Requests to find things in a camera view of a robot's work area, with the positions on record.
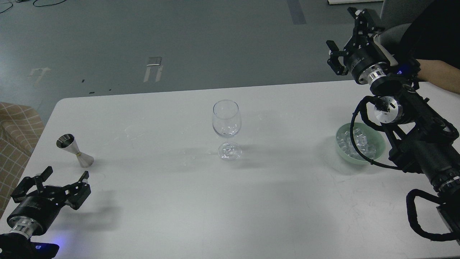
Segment pale green bowl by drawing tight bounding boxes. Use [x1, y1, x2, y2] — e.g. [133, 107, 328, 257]
[335, 122, 386, 165]

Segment person in black shirt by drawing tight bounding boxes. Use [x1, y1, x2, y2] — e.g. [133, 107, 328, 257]
[397, 0, 460, 94]

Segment steel double jigger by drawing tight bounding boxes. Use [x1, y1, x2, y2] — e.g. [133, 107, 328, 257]
[56, 134, 94, 168]

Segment beige checked sofa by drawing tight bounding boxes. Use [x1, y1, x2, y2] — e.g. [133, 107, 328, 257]
[0, 102, 45, 215]

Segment white board edge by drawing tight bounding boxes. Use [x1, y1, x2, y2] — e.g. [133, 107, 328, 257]
[327, 0, 381, 5]

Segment clear ice cubes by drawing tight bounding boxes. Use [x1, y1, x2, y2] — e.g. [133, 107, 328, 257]
[338, 128, 383, 161]

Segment grey office chair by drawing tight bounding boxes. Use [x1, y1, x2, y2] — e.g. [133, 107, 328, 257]
[378, 0, 433, 54]

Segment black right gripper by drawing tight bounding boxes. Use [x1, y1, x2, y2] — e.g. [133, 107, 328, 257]
[326, 7, 399, 85]

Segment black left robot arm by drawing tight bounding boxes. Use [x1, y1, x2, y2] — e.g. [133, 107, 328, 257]
[1, 166, 91, 259]

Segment clear wine glass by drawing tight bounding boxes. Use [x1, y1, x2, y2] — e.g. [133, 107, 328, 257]
[212, 100, 242, 161]

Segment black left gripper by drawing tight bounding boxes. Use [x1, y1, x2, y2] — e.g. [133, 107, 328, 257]
[7, 166, 91, 238]

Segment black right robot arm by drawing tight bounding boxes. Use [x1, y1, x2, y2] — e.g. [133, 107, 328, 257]
[326, 7, 460, 242]

